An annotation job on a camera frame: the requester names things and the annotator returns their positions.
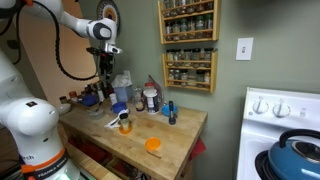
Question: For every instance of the wooden spice rack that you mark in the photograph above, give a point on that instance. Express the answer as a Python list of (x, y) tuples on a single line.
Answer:
[(212, 71), (215, 20)]

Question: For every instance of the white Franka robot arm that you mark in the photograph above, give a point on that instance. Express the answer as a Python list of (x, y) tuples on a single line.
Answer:
[(33, 120)]

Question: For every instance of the red lidded jar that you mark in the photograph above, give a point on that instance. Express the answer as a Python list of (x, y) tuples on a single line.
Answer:
[(149, 85)]

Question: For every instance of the clear glass jar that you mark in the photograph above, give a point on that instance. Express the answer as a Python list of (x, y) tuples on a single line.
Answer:
[(138, 100)]

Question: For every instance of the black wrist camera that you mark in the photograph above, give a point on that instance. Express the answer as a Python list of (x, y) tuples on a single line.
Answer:
[(94, 51)]

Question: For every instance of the small glass jar black lid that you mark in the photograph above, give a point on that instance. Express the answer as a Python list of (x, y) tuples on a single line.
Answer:
[(124, 121)]

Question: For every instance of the decorative wall plate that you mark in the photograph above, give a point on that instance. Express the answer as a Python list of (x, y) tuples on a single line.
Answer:
[(110, 10)]

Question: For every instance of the white stove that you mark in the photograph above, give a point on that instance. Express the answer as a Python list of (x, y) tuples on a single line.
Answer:
[(260, 140)]

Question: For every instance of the white spice shaker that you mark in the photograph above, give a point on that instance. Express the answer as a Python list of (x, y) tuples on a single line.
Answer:
[(113, 98)]

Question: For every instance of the white garlic press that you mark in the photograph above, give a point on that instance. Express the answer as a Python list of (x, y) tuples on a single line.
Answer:
[(113, 121)]

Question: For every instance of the clear glass bowl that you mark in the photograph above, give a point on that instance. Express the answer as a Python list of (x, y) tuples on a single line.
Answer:
[(95, 114)]

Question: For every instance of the black stove burner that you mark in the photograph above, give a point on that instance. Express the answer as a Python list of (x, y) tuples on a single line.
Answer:
[(261, 165)]

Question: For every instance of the blue tissue box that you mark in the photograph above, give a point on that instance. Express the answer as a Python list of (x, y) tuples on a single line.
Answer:
[(120, 91)]

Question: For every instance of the white canister black lid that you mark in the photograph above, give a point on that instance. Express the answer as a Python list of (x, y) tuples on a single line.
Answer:
[(152, 101)]

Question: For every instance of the white stove knob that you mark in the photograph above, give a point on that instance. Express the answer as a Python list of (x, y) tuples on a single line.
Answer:
[(281, 109), (260, 106)]

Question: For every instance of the dark lidded spice bottle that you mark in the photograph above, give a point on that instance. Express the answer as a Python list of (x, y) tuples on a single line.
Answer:
[(63, 99)]

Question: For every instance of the glass spice jar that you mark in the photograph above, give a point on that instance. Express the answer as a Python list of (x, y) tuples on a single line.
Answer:
[(169, 30), (171, 76), (209, 4), (196, 56), (208, 56), (190, 5), (191, 27), (207, 78), (200, 4), (177, 76), (184, 77), (173, 6), (200, 26), (200, 78), (181, 6), (178, 56), (166, 7), (187, 56), (170, 56), (176, 30), (208, 24), (184, 28)]

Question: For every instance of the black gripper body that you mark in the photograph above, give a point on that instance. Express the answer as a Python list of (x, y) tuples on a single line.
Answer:
[(106, 62)]

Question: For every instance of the red lidded spice bottle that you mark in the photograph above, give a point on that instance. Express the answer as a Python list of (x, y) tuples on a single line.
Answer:
[(72, 96)]

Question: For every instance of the light blue plastic bowl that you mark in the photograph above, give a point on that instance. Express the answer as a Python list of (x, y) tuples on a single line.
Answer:
[(165, 110)]

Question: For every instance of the blue plastic cup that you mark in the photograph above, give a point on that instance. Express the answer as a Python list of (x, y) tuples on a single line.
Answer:
[(119, 107)]

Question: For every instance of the red cloth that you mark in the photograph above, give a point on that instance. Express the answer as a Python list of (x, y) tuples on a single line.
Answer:
[(198, 148)]

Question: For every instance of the white light switch plate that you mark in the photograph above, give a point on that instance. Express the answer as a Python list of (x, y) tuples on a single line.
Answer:
[(244, 48)]

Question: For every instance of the wooden kitchen cart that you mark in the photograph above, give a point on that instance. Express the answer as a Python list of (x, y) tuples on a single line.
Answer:
[(116, 151)]

